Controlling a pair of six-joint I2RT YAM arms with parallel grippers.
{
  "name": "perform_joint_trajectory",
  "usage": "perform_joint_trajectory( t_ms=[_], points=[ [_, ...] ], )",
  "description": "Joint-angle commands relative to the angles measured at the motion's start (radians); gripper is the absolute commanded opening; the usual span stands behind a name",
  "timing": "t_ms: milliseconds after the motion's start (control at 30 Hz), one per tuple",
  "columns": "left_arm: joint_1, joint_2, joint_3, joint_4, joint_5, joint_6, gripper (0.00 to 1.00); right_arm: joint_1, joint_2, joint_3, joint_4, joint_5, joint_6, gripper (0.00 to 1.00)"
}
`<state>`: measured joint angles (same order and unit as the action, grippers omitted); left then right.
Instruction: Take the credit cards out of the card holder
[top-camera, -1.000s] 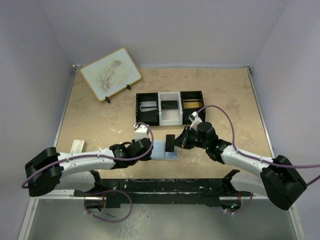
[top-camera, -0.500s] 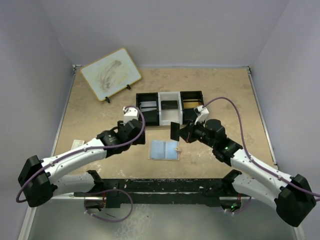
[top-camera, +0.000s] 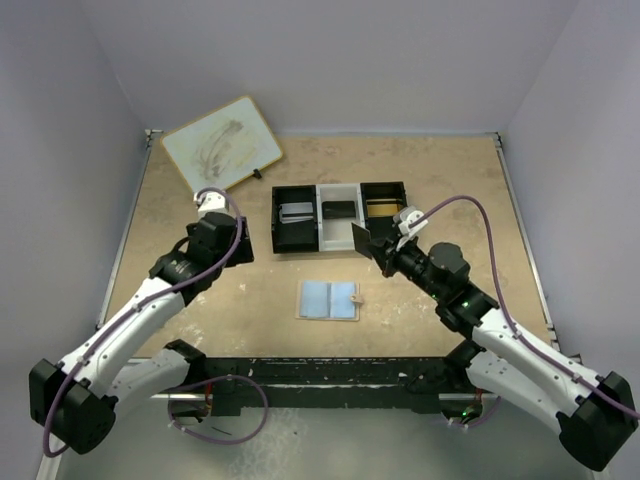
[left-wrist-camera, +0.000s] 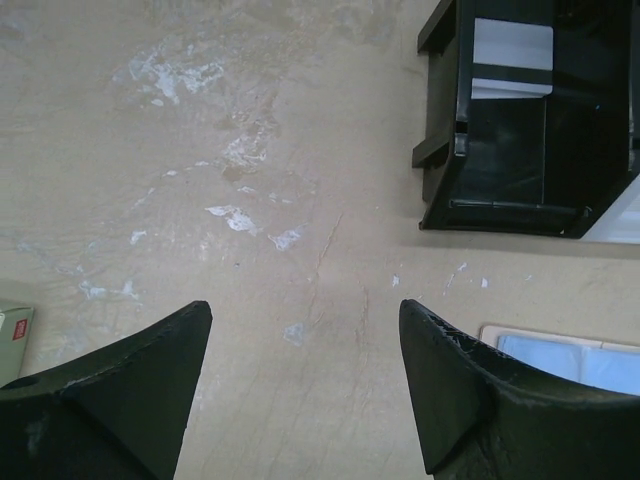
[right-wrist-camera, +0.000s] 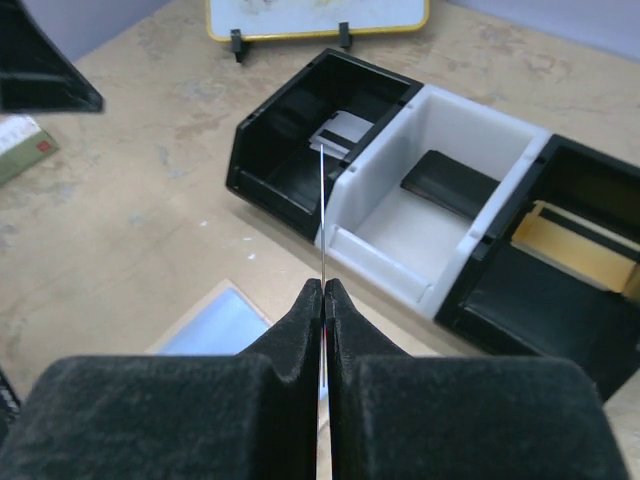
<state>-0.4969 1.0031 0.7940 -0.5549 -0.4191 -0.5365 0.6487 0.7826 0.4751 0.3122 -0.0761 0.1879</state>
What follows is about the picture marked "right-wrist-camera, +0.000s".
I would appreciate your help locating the middle white tray bin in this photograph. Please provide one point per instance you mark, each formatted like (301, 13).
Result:
(411, 247)

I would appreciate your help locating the black card in bin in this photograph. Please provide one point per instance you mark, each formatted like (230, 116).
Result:
(450, 184)

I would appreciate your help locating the whiteboard with yellow frame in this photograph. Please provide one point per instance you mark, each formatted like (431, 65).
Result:
(288, 19)

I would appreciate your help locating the black tray bin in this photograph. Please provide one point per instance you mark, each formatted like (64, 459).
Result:
(507, 302)
(273, 164)

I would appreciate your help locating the white green paper box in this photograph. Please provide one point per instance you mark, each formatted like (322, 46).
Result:
(23, 144)

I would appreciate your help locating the silver cards stack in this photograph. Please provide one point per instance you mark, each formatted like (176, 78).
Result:
(339, 134)

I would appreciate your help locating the left black tray bin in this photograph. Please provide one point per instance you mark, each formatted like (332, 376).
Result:
(273, 164)

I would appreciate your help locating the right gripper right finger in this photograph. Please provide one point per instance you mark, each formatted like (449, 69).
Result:
(398, 416)

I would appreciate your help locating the gold card in bin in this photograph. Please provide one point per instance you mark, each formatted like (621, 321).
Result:
(581, 248)

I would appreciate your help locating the right black tray bin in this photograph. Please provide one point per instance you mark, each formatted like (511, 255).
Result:
(507, 302)

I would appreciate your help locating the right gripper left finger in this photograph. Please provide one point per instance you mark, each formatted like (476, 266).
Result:
(252, 415)

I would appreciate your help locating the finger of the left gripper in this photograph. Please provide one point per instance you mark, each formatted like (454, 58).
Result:
(36, 78)

